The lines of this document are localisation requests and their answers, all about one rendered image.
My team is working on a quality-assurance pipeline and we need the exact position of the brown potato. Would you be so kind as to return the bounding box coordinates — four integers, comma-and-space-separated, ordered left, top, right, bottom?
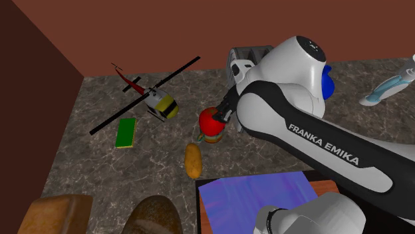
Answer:
184, 142, 204, 179

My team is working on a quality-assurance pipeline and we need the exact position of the blue round object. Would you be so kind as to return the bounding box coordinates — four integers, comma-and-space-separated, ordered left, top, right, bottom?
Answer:
322, 64, 336, 101

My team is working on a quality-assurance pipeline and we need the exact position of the striped orange green cup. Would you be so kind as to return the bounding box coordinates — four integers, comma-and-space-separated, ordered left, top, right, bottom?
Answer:
196, 130, 226, 144

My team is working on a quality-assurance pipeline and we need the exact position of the dark brown round bread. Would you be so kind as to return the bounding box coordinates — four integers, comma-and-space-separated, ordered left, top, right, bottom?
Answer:
120, 195, 184, 234

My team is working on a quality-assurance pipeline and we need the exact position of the red tomato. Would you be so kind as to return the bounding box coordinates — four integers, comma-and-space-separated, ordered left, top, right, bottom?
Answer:
198, 107, 227, 137

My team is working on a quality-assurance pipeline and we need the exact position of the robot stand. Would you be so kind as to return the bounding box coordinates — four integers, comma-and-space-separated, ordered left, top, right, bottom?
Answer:
195, 170, 415, 234

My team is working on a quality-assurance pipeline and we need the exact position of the light brown bread loaf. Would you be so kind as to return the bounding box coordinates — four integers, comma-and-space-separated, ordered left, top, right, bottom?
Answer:
17, 194, 94, 234

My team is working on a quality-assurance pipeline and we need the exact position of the green yellow sponge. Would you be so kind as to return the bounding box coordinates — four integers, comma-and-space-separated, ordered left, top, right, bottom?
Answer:
114, 118, 138, 149

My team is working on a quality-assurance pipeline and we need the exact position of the white and teal bottle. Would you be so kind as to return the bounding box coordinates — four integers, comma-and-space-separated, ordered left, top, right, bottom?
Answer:
358, 54, 415, 107

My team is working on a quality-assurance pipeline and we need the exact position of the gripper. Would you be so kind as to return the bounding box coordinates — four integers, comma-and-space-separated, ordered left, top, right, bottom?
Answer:
212, 86, 241, 124

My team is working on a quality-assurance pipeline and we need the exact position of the toy helicopter with black rotor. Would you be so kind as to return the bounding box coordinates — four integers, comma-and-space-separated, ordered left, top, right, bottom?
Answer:
88, 56, 202, 136

